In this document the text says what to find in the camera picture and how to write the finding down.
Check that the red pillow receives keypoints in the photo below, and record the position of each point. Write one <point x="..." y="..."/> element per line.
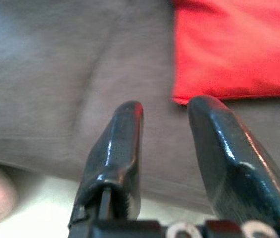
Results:
<point x="236" y="49"/>

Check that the grey fabric sofa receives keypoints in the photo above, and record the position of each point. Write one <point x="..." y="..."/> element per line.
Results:
<point x="80" y="74"/>

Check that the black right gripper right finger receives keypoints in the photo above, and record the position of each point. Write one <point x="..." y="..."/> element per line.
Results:
<point x="229" y="153"/>

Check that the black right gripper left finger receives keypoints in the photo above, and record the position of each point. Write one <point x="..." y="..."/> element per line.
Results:
<point x="120" y="153"/>

